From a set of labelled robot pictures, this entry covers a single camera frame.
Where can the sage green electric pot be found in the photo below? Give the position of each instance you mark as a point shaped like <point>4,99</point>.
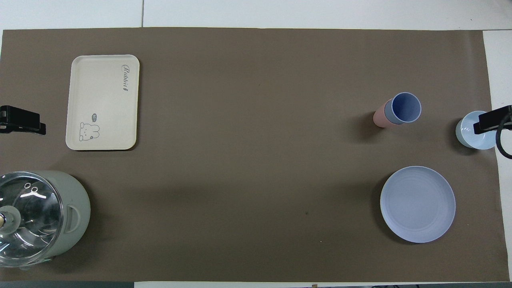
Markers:
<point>76,192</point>

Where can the glass pot lid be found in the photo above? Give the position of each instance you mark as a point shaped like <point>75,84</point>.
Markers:
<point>36,216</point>

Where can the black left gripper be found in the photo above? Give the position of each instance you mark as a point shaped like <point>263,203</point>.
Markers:
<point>4,118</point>

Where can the cream rabbit print tray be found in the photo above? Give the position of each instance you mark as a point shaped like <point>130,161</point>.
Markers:
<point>104,92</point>

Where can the brown table mat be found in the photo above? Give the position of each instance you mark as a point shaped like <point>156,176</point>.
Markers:
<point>256,160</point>

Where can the light blue bowl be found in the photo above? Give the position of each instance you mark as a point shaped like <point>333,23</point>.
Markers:
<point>468,138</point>

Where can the pink plastic cup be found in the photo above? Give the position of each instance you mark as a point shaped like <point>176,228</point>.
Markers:
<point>379,118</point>

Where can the lavender blue round plate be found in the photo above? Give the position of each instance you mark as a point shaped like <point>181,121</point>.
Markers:
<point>418,204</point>

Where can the blue ribbed plastic cup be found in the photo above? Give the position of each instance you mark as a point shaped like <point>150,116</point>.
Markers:
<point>406,107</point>

